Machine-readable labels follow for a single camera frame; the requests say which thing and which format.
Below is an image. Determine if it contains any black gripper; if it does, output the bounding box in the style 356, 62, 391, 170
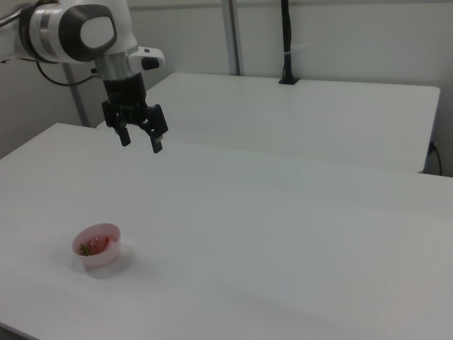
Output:
101, 73, 169, 154

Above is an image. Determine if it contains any white plastic bowl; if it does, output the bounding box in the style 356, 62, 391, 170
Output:
71, 222, 122, 267

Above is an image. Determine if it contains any red strawberry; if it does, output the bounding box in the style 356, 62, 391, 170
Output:
79, 236, 111, 256

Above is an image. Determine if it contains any white rear table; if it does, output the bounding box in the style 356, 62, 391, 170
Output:
96, 72, 441, 174

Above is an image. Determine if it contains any grey aluminium frame post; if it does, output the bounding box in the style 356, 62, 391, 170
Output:
222, 0, 246, 76
62, 62, 90, 128

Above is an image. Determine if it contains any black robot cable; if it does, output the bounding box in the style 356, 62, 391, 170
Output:
36, 62, 98, 87

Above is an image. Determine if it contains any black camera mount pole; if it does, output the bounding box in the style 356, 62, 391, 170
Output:
278, 0, 300, 86

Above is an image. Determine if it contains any black wall power cable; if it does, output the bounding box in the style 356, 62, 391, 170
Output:
429, 141, 443, 176

